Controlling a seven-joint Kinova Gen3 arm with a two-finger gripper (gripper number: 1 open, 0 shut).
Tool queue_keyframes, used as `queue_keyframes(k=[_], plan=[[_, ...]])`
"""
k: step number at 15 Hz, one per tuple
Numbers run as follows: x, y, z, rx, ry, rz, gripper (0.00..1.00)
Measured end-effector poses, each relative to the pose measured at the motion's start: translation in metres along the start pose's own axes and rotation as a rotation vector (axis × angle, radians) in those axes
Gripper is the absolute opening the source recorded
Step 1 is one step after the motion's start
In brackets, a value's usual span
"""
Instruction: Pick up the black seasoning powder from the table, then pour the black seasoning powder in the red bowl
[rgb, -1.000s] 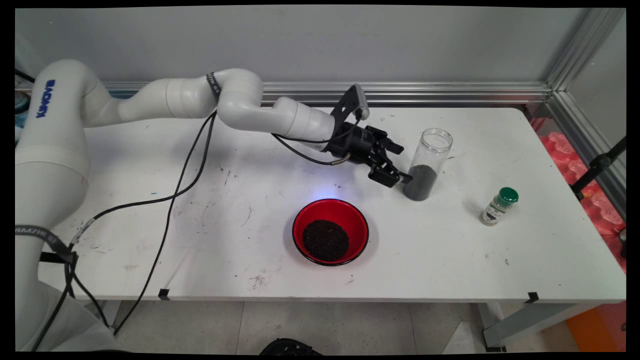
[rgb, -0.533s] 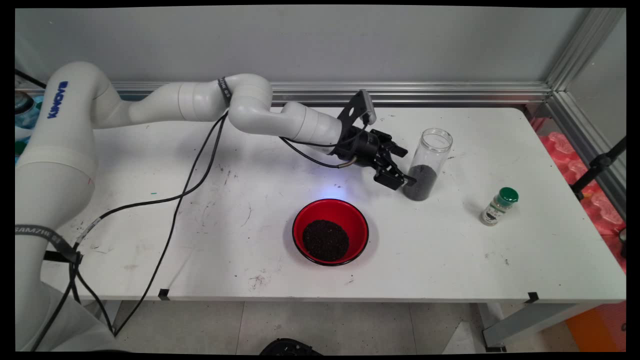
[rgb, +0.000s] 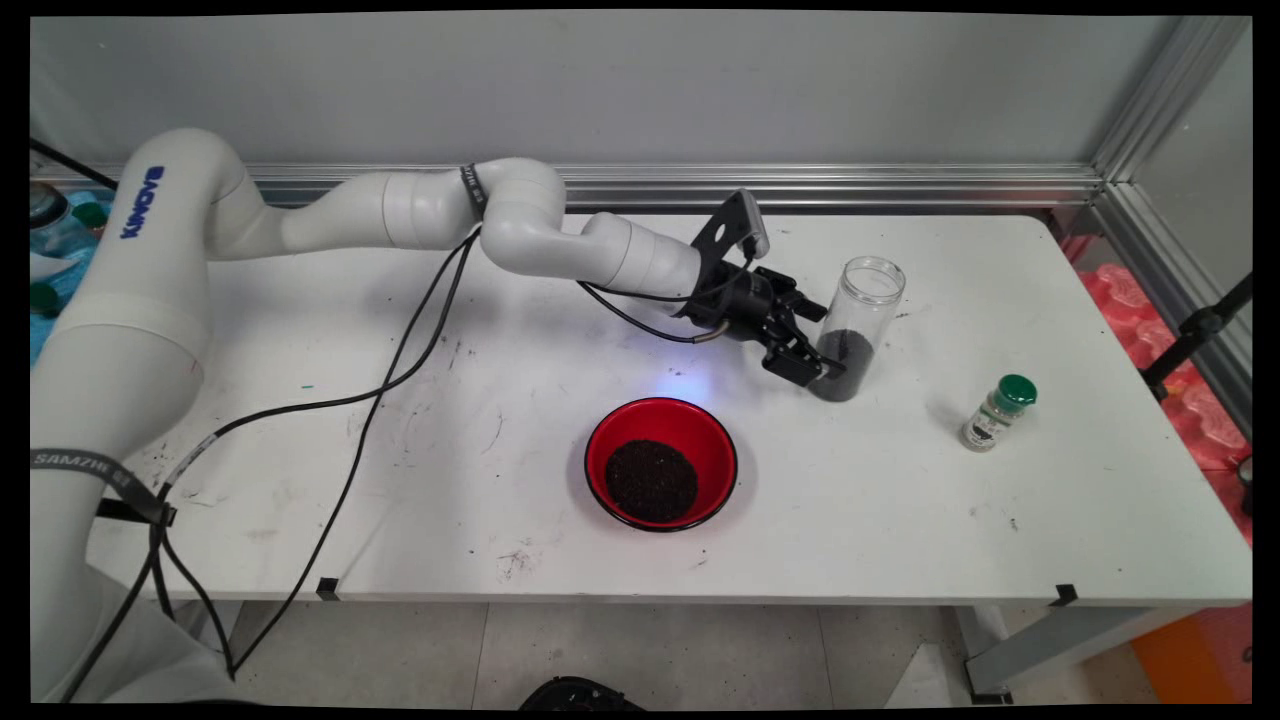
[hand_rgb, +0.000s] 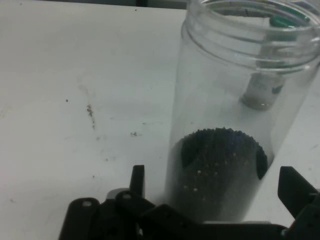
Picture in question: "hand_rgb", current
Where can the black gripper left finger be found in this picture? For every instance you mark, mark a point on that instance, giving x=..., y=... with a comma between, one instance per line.
x=82, y=220

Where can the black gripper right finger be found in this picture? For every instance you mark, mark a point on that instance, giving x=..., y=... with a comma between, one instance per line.
x=300, y=200

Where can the black seeds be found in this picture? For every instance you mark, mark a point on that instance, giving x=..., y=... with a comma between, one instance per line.
x=220, y=175

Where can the tall clear plastic jar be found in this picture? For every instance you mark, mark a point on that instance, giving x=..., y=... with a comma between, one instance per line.
x=212, y=87

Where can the spice bottle with green cap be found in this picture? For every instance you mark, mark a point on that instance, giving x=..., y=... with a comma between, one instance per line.
x=262, y=92

